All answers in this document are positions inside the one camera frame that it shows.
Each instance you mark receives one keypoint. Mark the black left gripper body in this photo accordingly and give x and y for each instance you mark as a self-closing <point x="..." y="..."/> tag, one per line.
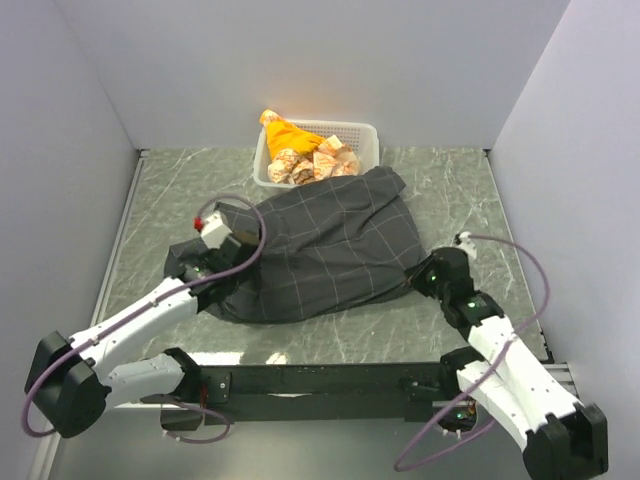
<point x="234" y="283"/>

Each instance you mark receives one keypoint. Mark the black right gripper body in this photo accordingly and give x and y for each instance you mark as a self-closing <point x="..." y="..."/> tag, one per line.
<point x="425" y="278"/>

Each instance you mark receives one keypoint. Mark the dark grey checked pillowcase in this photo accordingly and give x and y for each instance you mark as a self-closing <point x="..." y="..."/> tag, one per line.
<point x="331" y="245"/>

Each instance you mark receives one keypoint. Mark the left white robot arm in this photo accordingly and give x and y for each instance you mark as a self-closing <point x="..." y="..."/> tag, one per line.
<point x="74" y="380"/>

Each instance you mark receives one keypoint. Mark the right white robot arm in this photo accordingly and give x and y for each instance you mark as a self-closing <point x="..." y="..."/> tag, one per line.
<point x="560" y="437"/>

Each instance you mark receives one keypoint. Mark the orange patterned pillowcase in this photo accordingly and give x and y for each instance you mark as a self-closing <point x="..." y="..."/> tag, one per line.
<point x="299" y="157"/>

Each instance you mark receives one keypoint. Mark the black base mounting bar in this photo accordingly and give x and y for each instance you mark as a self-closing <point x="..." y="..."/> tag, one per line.
<point x="410" y="391"/>

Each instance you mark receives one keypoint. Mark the white plastic basket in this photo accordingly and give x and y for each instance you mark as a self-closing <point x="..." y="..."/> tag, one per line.
<point x="362" y="137"/>

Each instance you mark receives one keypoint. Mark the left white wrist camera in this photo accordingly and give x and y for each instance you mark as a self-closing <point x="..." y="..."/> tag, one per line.
<point x="212" y="229"/>

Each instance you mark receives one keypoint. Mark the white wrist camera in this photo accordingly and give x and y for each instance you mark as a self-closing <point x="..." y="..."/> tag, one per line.
<point x="464" y="242"/>
<point x="212" y="229"/>

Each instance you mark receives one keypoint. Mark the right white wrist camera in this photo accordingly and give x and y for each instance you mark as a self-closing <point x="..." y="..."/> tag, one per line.
<point x="464" y="242"/>

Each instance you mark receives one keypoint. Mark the aluminium frame rail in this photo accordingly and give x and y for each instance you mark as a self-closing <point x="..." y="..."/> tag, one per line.
<point x="107" y="282"/>

